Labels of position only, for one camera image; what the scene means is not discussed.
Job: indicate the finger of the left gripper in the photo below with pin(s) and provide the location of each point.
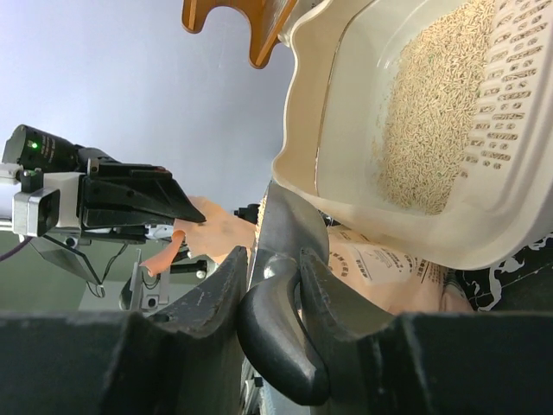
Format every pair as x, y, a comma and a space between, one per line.
159, 191
122, 216

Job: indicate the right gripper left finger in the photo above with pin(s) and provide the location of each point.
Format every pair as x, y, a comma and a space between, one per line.
184, 359

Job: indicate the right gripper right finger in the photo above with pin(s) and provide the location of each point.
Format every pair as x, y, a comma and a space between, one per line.
423, 363

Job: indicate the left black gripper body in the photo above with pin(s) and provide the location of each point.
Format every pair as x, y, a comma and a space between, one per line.
107, 182

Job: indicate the beige plastic litter box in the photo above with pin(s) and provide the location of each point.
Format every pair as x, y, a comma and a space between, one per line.
424, 125

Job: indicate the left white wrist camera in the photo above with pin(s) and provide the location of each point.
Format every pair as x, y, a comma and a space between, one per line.
45, 201

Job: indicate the pink cat litter bag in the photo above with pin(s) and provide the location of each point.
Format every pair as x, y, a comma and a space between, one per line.
394, 281

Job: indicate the metal litter scoop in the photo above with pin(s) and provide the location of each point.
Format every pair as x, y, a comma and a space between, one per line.
269, 328

